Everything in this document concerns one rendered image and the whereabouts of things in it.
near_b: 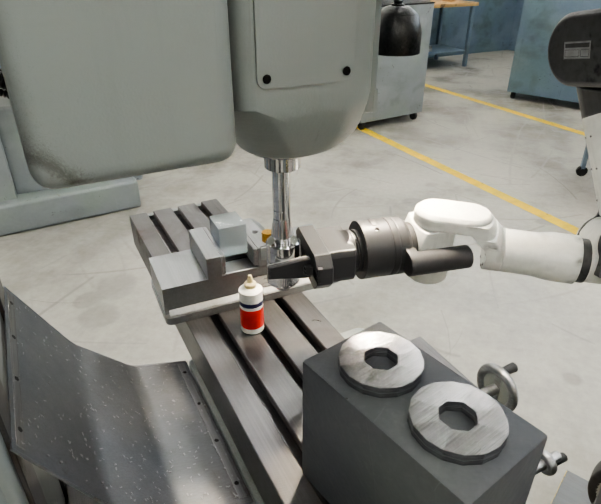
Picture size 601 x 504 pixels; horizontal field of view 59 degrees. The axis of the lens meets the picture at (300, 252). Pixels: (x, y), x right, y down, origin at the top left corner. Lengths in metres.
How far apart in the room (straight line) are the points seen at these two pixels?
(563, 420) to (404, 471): 1.79
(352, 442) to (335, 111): 0.35
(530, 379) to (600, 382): 0.28
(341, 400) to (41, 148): 0.36
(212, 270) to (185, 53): 0.52
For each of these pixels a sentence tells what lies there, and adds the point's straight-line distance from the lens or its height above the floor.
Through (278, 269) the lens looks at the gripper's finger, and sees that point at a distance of 0.73.
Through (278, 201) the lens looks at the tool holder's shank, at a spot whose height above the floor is 1.24.
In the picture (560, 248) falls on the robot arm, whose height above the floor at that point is 1.16.
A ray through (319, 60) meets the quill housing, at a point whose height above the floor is 1.43.
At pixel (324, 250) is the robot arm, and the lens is 0.73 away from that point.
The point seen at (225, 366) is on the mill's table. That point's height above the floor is 0.95.
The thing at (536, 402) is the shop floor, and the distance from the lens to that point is 2.32.
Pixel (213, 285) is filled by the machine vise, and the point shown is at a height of 1.00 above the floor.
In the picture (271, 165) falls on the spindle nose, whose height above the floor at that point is 1.29.
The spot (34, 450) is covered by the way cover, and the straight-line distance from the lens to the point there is 0.64.
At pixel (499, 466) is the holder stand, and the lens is 0.52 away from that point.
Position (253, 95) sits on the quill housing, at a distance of 0.55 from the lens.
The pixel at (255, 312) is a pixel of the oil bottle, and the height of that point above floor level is 1.00.
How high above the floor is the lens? 1.53
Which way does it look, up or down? 30 degrees down
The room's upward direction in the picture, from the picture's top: straight up
